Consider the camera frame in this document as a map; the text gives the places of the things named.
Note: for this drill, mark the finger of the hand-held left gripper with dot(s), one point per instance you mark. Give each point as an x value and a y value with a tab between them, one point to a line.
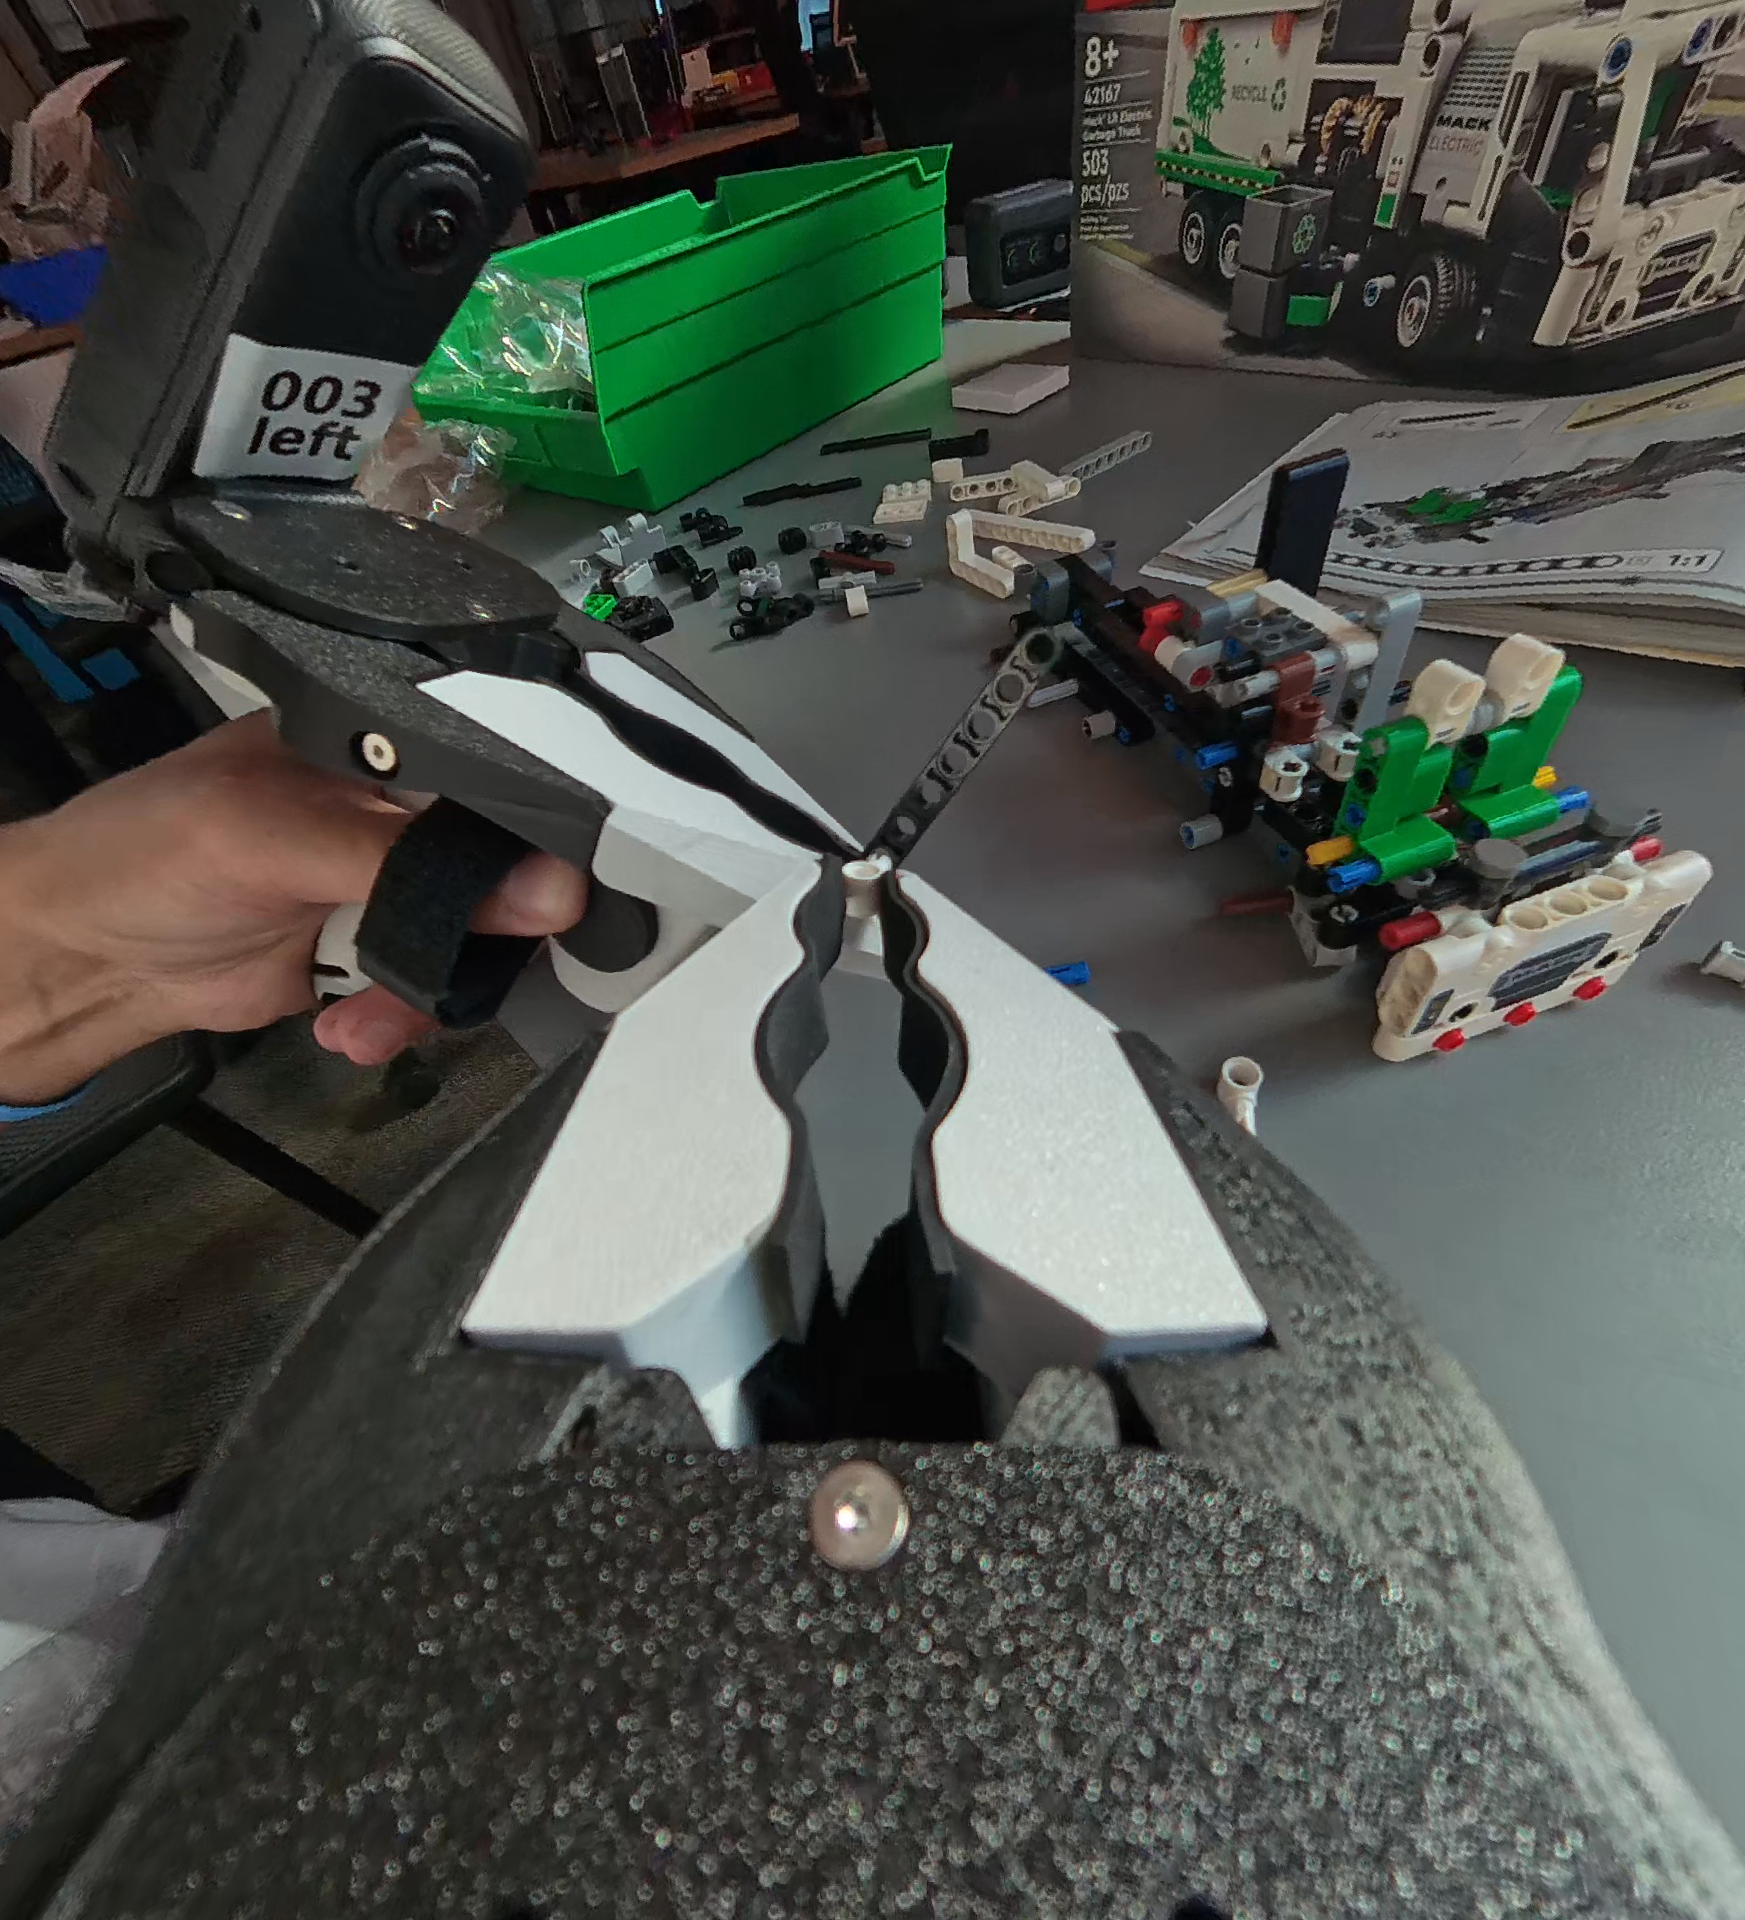
761	769
513	735

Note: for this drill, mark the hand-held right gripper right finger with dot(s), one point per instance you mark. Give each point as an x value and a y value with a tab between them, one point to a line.
1099	1201

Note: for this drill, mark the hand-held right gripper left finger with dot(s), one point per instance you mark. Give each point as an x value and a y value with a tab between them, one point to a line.
618	1184

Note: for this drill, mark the white lego pin connector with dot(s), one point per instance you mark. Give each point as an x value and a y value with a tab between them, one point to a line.
860	900

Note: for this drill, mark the long black Lego beam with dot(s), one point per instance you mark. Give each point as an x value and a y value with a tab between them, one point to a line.
1411	811

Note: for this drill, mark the small white lego connector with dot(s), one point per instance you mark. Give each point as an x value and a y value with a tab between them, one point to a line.
1241	1087

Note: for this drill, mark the pile of small lego pieces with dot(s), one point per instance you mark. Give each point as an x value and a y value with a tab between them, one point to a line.
752	577

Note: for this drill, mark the black lego axle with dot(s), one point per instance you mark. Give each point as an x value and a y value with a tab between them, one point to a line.
904	443
805	492

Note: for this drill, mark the white lego block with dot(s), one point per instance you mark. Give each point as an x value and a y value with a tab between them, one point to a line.
904	500

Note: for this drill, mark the white bent lego beam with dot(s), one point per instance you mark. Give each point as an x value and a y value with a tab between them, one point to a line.
980	543

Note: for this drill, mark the white straight lego beam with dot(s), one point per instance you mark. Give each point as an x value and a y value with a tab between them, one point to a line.
1021	482

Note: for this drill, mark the grey lego beam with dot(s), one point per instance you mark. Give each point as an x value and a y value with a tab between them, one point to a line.
1109	449

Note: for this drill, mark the lego set box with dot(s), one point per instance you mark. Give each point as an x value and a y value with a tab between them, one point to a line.
1143	299

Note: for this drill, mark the person's left hand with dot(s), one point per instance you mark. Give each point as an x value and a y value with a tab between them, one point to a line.
151	900

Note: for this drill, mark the clear plastic bag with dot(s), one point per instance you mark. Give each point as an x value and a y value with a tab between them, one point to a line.
513	338
437	450

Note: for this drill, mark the wooden shelf with items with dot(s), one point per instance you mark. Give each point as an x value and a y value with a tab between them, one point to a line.
692	91

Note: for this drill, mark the green plastic bin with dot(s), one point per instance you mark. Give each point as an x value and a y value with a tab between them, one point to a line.
752	330

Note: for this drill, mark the white flat block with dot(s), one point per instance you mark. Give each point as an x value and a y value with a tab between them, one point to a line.
1010	388

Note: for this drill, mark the black chair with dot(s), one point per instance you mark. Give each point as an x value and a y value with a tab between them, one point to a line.
108	1141

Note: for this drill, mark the dark green box device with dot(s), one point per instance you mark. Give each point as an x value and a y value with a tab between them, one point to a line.
1019	235

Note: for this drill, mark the blue wristband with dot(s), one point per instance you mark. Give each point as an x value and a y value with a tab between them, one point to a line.
3	1107

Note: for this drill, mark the person's pale grey shirt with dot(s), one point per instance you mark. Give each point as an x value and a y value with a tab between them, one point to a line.
3	1575

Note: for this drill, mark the open instruction booklet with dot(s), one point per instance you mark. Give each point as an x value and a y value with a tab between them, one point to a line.
1563	495

